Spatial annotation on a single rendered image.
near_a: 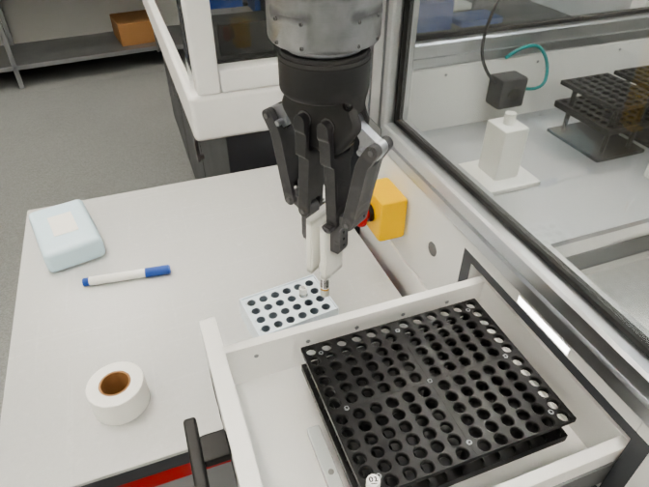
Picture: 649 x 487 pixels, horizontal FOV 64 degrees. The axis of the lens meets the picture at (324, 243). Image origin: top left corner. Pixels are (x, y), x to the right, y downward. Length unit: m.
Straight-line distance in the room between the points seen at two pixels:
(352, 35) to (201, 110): 0.81
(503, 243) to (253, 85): 0.73
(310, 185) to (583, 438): 0.39
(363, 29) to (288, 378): 0.40
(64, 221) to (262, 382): 0.53
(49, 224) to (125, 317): 0.25
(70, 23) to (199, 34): 3.45
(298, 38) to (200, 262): 0.59
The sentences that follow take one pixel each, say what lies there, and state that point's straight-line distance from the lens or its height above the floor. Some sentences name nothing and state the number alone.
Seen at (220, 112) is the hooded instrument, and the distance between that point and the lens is 1.19.
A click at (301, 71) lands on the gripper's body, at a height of 1.20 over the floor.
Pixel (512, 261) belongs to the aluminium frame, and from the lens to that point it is 0.61.
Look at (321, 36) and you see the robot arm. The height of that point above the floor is 1.23.
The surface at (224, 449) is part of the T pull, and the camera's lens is 0.51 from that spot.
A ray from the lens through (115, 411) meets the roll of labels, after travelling 0.71.
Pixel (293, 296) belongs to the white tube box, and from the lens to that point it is 0.79.
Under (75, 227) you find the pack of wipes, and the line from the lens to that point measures 1.00.
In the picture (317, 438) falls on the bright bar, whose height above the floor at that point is 0.85.
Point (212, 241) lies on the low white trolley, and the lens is 0.97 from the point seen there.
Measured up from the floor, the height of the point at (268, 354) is 0.87.
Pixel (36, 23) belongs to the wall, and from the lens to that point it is 4.54.
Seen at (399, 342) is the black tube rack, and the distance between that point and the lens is 0.59.
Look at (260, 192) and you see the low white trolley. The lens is 1.09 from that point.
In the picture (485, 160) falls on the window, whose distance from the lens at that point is 0.65.
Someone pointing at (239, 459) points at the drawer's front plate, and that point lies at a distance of 0.48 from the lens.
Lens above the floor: 1.35
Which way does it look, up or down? 38 degrees down
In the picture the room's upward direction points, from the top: straight up
